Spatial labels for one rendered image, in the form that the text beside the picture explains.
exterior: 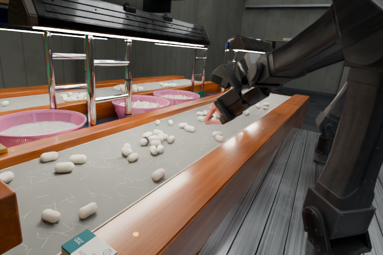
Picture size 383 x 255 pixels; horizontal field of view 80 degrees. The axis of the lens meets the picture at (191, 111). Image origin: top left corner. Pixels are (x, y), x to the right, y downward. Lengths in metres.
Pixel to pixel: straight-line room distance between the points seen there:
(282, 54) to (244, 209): 0.36
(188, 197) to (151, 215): 0.08
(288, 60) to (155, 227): 0.37
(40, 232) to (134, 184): 0.18
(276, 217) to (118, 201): 0.35
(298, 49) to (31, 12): 0.46
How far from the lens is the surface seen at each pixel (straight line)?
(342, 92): 0.97
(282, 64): 0.49
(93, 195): 0.50
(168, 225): 0.39
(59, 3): 0.52
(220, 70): 0.62
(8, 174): 0.59
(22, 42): 2.89
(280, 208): 0.64
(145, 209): 0.42
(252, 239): 0.53
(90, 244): 0.34
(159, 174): 0.52
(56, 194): 0.52
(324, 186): 0.41
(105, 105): 1.15
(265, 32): 8.19
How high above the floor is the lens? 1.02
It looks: 15 degrees down
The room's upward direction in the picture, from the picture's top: 5 degrees clockwise
